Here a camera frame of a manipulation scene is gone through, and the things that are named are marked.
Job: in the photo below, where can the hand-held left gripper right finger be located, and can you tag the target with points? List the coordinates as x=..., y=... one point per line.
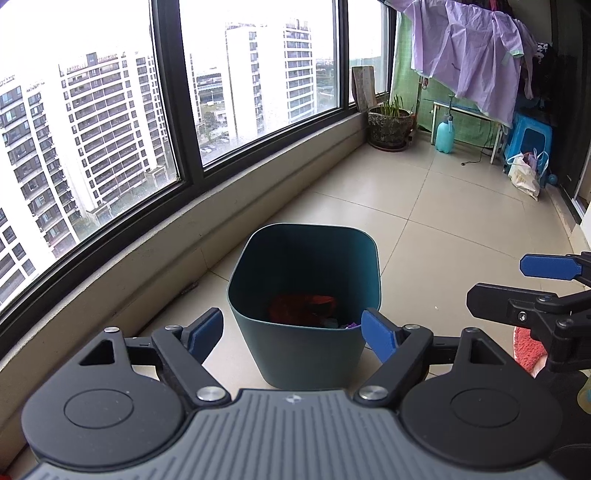
x=376, y=334

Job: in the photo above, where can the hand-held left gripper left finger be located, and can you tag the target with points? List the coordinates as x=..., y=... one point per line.
x=207, y=334

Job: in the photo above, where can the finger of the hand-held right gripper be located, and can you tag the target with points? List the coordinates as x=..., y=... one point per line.
x=545, y=266
x=498, y=302

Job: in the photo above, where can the white purple snack packet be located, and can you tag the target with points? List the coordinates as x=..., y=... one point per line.
x=351, y=325

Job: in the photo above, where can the dark green trash bin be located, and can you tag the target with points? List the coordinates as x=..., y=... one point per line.
x=300, y=360

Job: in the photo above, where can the red fuzzy mat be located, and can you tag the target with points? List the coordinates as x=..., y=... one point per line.
x=526, y=350

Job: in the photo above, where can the white tote bag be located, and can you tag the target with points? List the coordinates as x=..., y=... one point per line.
x=524, y=177

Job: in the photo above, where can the blue plastic stool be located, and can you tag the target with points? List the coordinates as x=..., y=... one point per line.
x=531, y=122

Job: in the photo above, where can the light blue spray bottle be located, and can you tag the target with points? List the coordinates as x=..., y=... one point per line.
x=445, y=136

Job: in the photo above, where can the white narrow table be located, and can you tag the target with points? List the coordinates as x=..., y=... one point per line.
x=461, y=109

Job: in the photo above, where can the dark hanging clothes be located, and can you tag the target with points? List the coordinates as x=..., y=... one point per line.
x=545, y=78

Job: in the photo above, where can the potted plant in brown pot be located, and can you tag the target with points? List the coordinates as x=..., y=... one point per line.
x=390, y=127

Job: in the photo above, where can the purple hanging garment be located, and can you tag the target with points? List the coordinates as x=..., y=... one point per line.
x=471, y=50

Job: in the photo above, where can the green cloth screen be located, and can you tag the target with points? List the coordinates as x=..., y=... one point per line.
x=406, y=83

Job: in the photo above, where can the wooden board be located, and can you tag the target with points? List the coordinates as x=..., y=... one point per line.
x=364, y=87

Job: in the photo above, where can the black sliding door frame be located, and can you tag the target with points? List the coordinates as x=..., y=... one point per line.
x=568, y=115

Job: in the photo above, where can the black window frame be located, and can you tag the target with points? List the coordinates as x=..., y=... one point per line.
x=173, y=92

